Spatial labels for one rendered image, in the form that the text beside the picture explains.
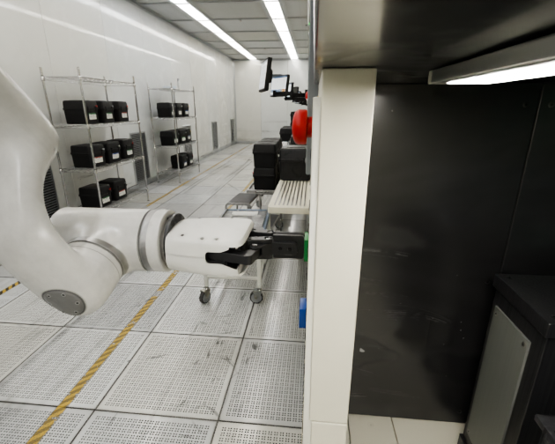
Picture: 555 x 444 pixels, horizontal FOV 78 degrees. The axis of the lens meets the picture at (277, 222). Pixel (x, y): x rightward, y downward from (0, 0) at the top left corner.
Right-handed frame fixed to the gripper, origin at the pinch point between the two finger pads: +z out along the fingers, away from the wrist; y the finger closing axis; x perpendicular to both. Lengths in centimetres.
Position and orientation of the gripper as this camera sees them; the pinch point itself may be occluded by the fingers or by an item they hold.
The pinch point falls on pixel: (289, 245)
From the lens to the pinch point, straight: 45.3
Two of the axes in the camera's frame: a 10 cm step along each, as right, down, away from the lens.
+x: 0.0, -9.5, -3.2
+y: -1.0, 3.2, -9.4
